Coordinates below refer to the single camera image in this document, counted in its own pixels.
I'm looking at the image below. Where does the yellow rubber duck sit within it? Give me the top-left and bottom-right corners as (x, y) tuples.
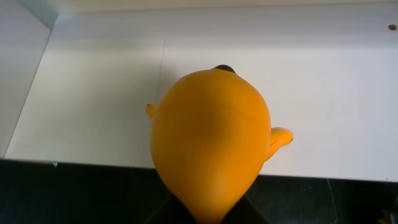
(146, 64), (295, 224)

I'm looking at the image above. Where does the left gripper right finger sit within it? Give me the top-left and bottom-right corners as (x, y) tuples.
(221, 194), (271, 224)

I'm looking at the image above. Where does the white shelf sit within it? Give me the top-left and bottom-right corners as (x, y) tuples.
(0, 0), (398, 183)

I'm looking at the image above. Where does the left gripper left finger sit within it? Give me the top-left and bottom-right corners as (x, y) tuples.
(143, 194), (197, 224)

